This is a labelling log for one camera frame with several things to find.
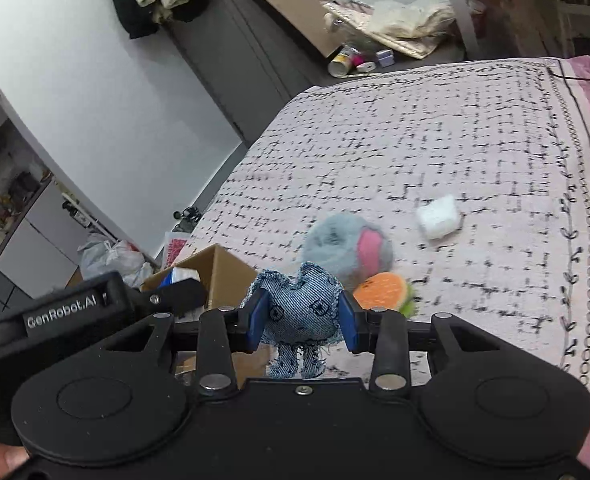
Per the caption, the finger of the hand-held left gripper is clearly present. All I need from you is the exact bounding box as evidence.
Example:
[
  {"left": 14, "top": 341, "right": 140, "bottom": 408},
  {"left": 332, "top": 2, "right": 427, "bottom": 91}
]
[{"left": 135, "top": 279, "right": 207, "bottom": 318}]

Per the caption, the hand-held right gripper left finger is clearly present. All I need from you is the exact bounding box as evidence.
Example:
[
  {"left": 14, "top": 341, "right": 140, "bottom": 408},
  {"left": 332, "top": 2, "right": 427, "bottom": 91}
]
[{"left": 92, "top": 290, "right": 271, "bottom": 396}]

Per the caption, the white post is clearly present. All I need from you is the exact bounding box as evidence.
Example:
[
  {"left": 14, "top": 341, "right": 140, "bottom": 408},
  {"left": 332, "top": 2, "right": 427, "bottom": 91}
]
[{"left": 434, "top": 0, "right": 482, "bottom": 61}]

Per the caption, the white plastic bag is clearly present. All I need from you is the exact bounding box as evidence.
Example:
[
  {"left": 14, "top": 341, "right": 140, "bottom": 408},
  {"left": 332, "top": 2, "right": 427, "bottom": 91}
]
[{"left": 77, "top": 232, "right": 146, "bottom": 287}]

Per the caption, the gold patterned bag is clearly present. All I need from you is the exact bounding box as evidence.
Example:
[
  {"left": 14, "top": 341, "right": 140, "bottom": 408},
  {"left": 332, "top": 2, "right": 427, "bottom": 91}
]
[{"left": 322, "top": 0, "right": 442, "bottom": 59}]

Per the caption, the orange and green plush toy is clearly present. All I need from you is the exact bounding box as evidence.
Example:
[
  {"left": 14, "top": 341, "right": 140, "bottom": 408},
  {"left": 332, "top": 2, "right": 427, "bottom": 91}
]
[{"left": 352, "top": 272, "right": 416, "bottom": 319}]

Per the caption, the yellow printed can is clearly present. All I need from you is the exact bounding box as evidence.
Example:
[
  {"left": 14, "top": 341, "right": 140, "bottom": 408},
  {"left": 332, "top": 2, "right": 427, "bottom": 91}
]
[{"left": 327, "top": 45, "right": 361, "bottom": 79}]

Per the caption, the brown cardboard box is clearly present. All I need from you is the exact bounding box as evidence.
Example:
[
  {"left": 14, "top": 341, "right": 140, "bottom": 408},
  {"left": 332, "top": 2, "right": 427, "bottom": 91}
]
[{"left": 140, "top": 243, "right": 270, "bottom": 386}]

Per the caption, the red patterned bag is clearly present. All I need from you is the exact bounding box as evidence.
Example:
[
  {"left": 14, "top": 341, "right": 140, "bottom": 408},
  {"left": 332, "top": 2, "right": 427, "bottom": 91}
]
[{"left": 162, "top": 231, "right": 191, "bottom": 269}]

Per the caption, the white soft pack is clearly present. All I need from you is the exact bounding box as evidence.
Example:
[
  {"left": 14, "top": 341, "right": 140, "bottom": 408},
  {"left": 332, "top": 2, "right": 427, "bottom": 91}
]
[{"left": 416, "top": 196, "right": 462, "bottom": 241}]

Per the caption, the grey plush toy pink ear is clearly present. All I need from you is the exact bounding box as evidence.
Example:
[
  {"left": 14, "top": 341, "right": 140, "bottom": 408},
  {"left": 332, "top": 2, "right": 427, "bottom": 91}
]
[{"left": 301, "top": 212, "right": 395, "bottom": 292}]

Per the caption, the grey cabinet with open shelf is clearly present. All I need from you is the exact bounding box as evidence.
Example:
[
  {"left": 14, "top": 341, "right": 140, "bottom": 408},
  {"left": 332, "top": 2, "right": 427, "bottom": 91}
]
[{"left": 0, "top": 119, "right": 102, "bottom": 312}]

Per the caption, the black-framed brown board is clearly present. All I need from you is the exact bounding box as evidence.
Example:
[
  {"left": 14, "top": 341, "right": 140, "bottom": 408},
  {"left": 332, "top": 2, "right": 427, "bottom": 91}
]
[{"left": 224, "top": 0, "right": 339, "bottom": 61}]

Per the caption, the cream plastic bag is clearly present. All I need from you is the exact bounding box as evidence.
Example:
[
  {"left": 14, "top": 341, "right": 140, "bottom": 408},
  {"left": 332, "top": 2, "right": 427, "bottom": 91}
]
[{"left": 369, "top": 0, "right": 459, "bottom": 41}]

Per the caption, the blue denim plush toy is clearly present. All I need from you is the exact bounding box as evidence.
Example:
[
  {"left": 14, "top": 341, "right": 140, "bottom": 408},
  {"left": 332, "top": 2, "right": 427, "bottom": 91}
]
[{"left": 239, "top": 261, "right": 346, "bottom": 380}]

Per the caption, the black cable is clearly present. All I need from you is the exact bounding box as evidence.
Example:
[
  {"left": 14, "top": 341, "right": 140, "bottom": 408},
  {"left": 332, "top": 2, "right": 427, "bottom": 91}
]
[{"left": 545, "top": 64, "right": 590, "bottom": 82}]

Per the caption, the blue and white packet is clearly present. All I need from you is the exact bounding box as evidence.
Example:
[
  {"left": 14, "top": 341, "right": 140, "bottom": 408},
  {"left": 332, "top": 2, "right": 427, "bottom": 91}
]
[{"left": 158, "top": 267, "right": 201, "bottom": 291}]

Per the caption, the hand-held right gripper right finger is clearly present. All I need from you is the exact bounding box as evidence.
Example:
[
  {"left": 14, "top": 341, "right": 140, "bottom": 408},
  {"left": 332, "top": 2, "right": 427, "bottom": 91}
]
[{"left": 337, "top": 290, "right": 518, "bottom": 394}]

